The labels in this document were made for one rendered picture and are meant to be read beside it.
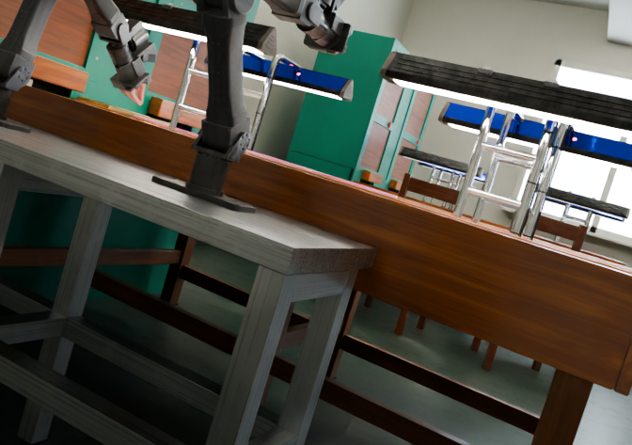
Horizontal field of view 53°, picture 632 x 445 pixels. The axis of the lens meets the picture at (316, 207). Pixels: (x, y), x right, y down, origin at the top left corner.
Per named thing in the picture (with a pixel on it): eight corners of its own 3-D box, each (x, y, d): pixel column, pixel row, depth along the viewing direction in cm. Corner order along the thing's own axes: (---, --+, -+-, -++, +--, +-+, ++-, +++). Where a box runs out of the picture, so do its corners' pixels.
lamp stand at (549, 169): (524, 271, 176) (576, 117, 173) (456, 247, 185) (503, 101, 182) (532, 269, 193) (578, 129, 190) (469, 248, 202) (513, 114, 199)
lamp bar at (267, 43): (260, 49, 168) (269, 23, 168) (96, 12, 195) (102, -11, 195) (276, 57, 175) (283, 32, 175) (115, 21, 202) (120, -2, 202)
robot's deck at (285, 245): (286, 275, 87) (294, 247, 86) (-191, 87, 135) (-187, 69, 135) (435, 262, 169) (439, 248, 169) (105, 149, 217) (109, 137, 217)
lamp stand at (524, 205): (501, 274, 140) (564, 79, 137) (418, 246, 149) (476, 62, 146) (513, 272, 157) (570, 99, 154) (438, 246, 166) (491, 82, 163)
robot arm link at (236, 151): (213, 123, 121) (197, 118, 116) (251, 135, 118) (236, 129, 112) (204, 154, 122) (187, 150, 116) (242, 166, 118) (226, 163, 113)
